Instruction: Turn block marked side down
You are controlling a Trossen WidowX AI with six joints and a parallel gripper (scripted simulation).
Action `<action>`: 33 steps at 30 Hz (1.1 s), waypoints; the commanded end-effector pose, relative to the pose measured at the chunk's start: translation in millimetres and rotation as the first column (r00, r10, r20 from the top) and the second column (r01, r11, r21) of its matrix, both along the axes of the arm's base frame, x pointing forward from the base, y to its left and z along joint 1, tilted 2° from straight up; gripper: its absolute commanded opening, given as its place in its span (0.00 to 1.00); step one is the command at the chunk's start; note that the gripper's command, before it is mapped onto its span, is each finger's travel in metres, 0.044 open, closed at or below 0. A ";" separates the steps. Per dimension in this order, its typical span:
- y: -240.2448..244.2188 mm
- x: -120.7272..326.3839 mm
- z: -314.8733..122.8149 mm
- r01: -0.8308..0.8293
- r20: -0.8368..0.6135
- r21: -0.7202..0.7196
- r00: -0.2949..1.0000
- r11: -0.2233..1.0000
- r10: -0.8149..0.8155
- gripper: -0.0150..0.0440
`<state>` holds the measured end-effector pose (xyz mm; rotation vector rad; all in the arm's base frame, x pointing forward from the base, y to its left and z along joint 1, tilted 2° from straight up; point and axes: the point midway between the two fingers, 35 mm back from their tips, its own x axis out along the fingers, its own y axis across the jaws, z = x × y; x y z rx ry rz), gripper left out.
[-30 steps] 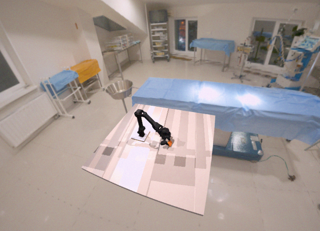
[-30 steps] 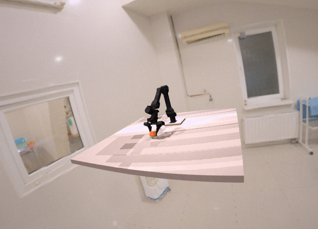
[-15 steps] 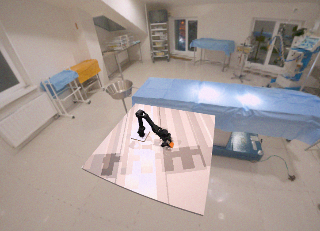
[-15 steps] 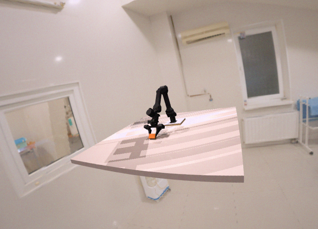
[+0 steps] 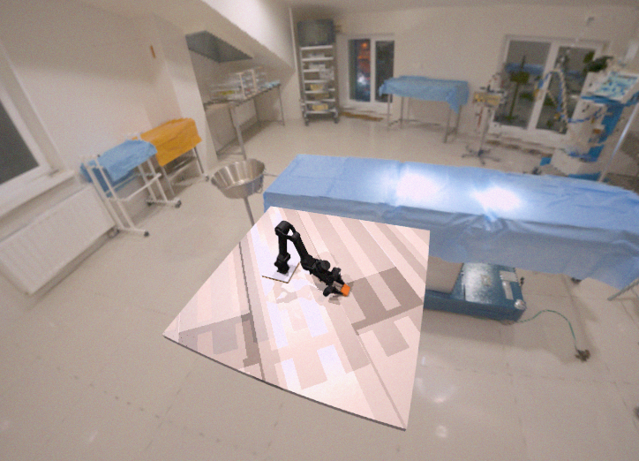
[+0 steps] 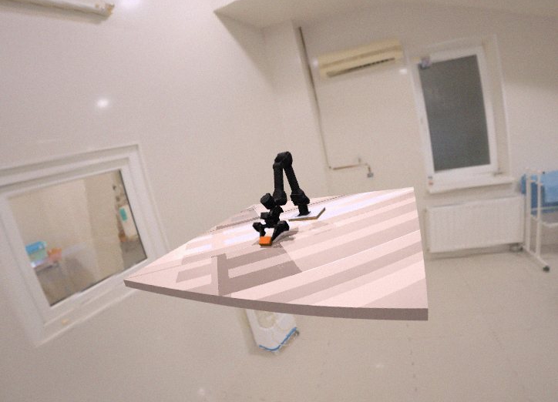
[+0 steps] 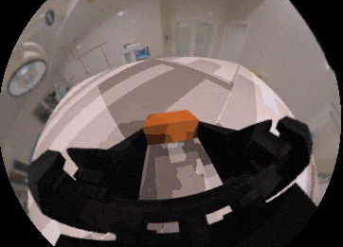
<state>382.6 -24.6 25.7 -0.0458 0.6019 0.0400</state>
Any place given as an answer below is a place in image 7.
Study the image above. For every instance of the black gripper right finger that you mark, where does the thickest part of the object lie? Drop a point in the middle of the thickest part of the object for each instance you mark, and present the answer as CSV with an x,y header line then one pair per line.
x,y
226,148

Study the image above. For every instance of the orange block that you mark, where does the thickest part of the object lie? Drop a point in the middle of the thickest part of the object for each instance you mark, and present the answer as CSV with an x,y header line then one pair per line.
x,y
170,127

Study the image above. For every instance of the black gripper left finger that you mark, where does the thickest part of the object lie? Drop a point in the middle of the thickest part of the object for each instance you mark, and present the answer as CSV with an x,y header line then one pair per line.
x,y
122,163

